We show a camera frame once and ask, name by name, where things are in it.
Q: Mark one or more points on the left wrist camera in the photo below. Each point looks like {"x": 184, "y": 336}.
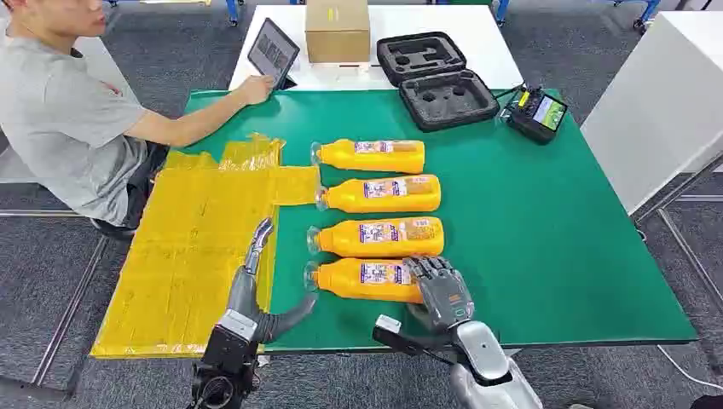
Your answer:
{"x": 237, "y": 326}

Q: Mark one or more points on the white side table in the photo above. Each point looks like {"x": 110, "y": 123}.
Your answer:
{"x": 661, "y": 107}

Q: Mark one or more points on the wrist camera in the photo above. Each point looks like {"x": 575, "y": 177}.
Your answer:
{"x": 395, "y": 338}
{"x": 237, "y": 326}

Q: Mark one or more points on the yellow sheet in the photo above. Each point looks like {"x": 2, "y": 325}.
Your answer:
{"x": 186, "y": 254}

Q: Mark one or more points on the black controller with screen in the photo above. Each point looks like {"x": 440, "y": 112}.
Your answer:
{"x": 536, "y": 115}

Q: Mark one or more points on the white table behind person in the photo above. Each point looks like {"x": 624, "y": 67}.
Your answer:
{"x": 99, "y": 59}

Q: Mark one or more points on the white table foot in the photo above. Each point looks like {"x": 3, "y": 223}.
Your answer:
{"x": 513, "y": 351}
{"x": 264, "y": 360}

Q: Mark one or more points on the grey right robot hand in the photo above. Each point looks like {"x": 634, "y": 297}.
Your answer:
{"x": 446, "y": 299}

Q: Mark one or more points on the blue metal frame leg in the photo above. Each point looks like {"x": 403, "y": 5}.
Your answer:
{"x": 648, "y": 11}
{"x": 232, "y": 11}
{"x": 501, "y": 11}

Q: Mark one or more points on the white table with case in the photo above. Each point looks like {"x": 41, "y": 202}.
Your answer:
{"x": 486, "y": 51}

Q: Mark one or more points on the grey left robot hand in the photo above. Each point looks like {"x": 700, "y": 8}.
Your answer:
{"x": 244, "y": 293}

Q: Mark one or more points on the black foam-lined case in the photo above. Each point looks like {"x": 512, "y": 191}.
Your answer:
{"x": 446, "y": 101}

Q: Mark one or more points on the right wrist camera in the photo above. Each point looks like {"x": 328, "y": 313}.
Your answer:
{"x": 395, "y": 338}

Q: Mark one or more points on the orange drink bottle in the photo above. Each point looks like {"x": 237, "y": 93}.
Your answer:
{"x": 378, "y": 244}
{"x": 361, "y": 288}
{"x": 373, "y": 161}
{"x": 384, "y": 198}

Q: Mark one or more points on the person's hand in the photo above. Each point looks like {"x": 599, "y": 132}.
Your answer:
{"x": 257, "y": 89}

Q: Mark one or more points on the brown cardboard box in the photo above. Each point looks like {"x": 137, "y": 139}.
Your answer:
{"x": 337, "y": 34}

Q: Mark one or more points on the black tablet on stand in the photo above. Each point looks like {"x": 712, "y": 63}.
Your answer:
{"x": 273, "y": 52}

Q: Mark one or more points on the green mat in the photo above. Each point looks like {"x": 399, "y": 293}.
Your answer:
{"x": 536, "y": 226}

